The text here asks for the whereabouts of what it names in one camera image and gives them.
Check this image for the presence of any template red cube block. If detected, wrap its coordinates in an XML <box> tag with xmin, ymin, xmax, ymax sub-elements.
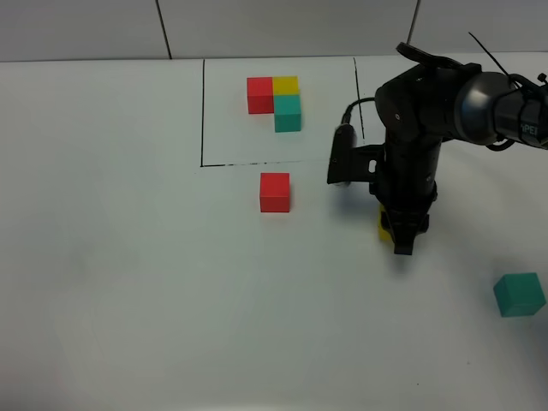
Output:
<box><xmin>247</xmin><ymin>77</ymin><xmax>274</xmax><ymax>115</ymax></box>

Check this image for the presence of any template teal cube block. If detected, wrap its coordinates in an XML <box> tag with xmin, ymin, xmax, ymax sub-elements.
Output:
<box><xmin>274</xmin><ymin>94</ymin><xmax>302</xmax><ymax>133</ymax></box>

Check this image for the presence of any template yellow cube block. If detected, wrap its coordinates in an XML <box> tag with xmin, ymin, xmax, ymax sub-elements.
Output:
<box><xmin>272</xmin><ymin>76</ymin><xmax>300</xmax><ymax>96</ymax></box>

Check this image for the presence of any black camera cable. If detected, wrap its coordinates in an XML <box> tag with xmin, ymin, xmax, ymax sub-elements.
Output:
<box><xmin>339</xmin><ymin>96</ymin><xmax>377</xmax><ymax>128</ymax></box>

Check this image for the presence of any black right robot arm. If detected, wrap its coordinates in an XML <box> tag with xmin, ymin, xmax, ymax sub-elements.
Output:
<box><xmin>371</xmin><ymin>43</ymin><xmax>547</xmax><ymax>255</ymax></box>

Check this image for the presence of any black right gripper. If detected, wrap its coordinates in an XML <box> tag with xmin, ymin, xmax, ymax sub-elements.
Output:
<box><xmin>369</xmin><ymin>132</ymin><xmax>442</xmax><ymax>255</ymax></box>

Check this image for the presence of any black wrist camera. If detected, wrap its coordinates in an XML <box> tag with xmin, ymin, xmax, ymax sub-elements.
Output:
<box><xmin>327</xmin><ymin>123</ymin><xmax>384</xmax><ymax>185</ymax></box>

